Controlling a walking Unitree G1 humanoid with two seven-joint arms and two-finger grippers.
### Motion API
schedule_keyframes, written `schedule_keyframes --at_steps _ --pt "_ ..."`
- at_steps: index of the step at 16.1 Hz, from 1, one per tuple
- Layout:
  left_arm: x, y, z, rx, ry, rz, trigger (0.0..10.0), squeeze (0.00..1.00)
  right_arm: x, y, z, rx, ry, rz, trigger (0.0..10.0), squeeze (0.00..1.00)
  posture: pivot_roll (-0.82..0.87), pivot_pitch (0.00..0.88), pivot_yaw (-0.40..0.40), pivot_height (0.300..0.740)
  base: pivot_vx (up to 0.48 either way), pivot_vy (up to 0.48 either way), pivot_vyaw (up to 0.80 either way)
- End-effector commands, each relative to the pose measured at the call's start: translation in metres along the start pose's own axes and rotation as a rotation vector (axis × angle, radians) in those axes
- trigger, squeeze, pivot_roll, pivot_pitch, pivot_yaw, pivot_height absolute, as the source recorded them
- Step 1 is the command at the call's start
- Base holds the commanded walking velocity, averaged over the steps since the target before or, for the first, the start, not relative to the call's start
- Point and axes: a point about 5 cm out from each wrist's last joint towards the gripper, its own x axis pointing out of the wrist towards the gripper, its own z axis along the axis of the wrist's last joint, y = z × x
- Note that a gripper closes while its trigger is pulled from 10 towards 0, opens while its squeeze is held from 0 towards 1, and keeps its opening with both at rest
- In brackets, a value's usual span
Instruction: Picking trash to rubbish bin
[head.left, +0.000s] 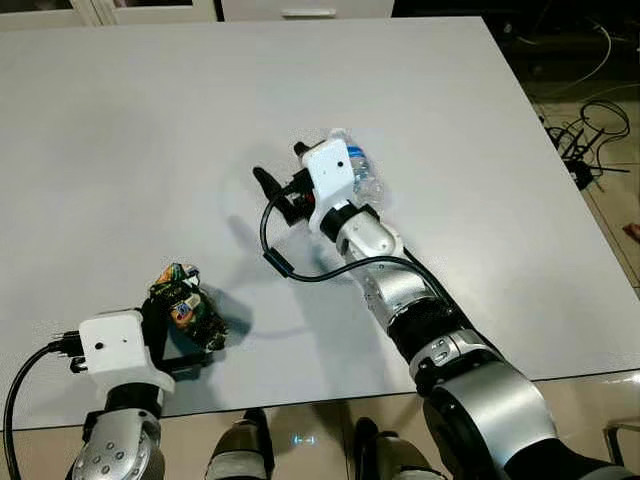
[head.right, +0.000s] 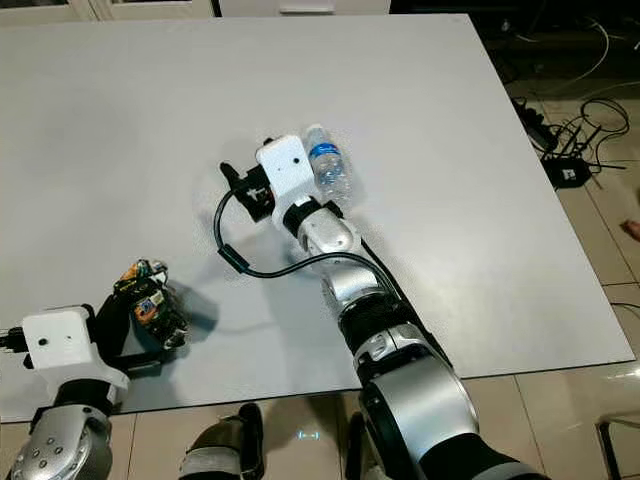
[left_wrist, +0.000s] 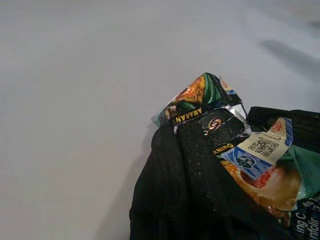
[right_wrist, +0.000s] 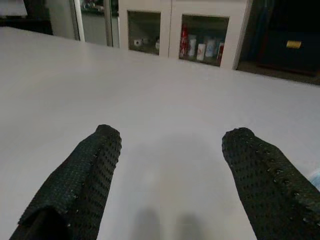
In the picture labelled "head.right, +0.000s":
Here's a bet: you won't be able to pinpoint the white drawer front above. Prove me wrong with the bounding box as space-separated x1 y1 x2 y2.
220 0 392 17

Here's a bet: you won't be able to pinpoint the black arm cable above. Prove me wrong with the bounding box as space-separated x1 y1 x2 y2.
214 188 407 293
0 330 29 356

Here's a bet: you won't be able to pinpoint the thin white cable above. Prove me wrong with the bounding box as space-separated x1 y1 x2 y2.
582 14 613 73

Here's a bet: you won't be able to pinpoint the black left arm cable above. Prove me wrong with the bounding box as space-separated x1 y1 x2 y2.
0 330 29 356

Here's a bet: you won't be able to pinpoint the black cable tangle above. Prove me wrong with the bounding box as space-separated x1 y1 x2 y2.
510 93 633 173

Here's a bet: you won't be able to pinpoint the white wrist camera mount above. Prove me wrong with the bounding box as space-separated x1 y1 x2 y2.
255 135 347 223
20 306 131 392

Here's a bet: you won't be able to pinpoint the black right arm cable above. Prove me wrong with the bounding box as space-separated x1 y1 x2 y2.
214 188 407 293

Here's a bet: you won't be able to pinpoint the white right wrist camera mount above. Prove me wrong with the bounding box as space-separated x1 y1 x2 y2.
255 135 347 223

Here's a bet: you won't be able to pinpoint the robot leg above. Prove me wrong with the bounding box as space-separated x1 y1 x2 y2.
180 402 267 480
344 410 393 480

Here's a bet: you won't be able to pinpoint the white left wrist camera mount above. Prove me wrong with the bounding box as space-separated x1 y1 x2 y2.
20 306 131 392

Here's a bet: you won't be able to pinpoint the robot right leg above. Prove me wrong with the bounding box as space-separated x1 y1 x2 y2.
344 410 393 480

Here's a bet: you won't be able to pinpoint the robot left leg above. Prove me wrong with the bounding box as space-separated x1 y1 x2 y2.
180 402 267 480

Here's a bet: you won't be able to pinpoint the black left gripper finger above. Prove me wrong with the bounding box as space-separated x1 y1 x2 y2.
124 345 179 369

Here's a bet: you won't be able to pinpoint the clear plastic water bottle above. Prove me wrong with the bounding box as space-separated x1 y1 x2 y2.
303 124 355 207

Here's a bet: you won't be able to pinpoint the black orange snack wrapper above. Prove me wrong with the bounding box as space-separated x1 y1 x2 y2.
112 258 190 350

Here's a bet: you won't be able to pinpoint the white cabinet doors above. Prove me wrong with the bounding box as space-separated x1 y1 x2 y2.
0 0 220 23

